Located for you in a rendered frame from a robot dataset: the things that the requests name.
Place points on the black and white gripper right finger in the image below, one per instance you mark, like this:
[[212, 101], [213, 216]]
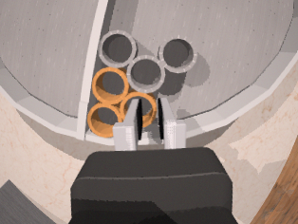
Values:
[[174, 131]]

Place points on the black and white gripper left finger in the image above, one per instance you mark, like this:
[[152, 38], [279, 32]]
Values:
[[124, 133]]

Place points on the bronze bushing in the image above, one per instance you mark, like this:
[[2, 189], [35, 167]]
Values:
[[148, 118], [100, 92], [96, 125]]

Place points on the grey metal ring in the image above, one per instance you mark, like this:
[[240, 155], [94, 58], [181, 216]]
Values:
[[142, 88], [104, 45], [192, 53]]

